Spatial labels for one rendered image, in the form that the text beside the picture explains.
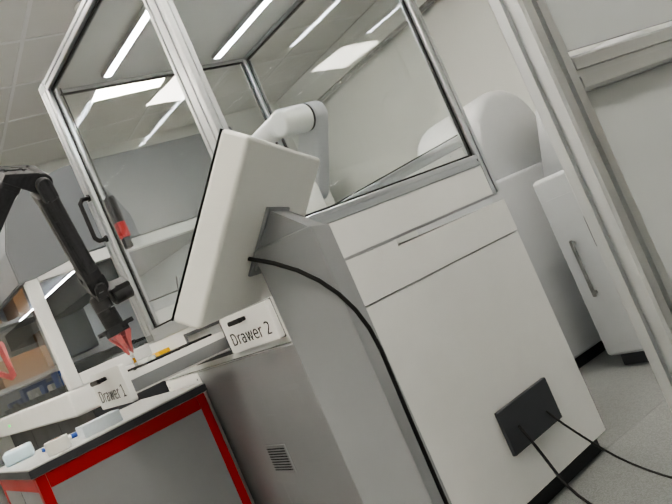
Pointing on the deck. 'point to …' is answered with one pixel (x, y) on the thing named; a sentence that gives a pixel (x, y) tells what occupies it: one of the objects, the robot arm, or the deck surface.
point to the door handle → (89, 220)
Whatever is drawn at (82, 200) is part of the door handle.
